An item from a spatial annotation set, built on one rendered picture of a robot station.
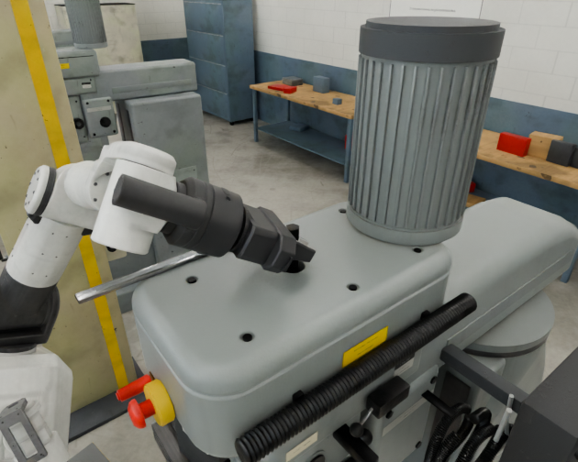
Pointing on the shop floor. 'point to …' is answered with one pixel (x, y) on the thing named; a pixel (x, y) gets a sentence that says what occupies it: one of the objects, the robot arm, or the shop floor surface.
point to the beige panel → (7, 81)
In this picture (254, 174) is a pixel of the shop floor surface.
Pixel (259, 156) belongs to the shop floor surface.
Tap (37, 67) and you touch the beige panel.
